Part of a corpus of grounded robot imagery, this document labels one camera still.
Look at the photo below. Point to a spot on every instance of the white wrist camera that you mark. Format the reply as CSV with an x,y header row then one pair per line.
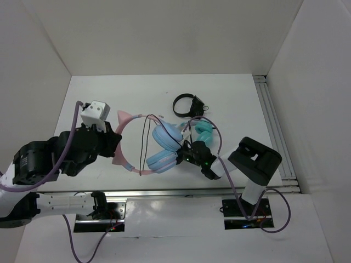
x,y
96,114
185,132

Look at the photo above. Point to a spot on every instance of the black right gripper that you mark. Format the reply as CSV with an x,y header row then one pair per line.
x,y
179,160

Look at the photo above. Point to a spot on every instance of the teal white cat-ear headphones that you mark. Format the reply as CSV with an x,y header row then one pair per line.
x,y
205,132

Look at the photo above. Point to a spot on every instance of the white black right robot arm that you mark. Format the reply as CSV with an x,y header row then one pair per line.
x,y
255,160

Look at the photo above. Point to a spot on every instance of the aluminium table edge rail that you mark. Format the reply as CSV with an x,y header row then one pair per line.
x,y
169,193

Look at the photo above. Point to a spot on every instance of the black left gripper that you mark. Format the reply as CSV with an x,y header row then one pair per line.
x,y
111,139

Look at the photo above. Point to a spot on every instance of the black headphones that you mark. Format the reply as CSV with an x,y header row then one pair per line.
x,y
196,107

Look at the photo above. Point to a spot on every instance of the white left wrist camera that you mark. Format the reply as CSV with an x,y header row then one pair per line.
x,y
96,114

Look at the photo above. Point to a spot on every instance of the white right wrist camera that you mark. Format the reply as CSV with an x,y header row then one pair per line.
x,y
185,132

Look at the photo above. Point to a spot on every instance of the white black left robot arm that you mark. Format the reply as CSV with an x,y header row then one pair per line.
x,y
68,153

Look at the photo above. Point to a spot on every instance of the pink blue cat-ear headphones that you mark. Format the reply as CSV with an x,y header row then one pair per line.
x,y
168,136

